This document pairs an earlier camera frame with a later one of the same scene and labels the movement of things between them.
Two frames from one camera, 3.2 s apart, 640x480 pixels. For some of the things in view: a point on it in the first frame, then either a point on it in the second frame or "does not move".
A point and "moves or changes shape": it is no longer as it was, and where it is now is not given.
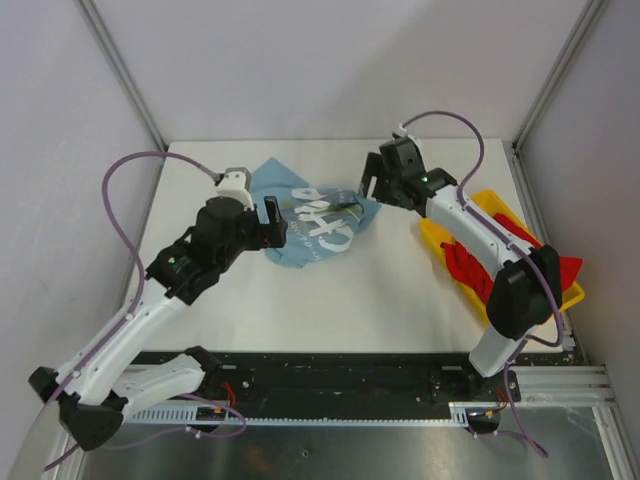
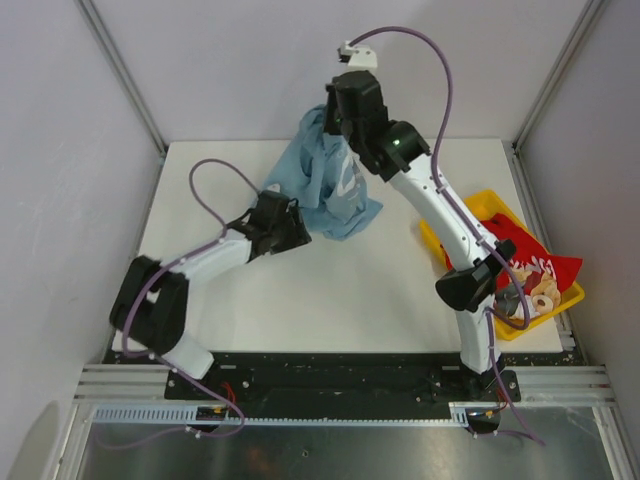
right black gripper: [372, 170] → [331, 125]
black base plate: [358, 377] does not move
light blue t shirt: [320, 220] moves or changes shape
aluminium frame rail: [564, 385] does not move
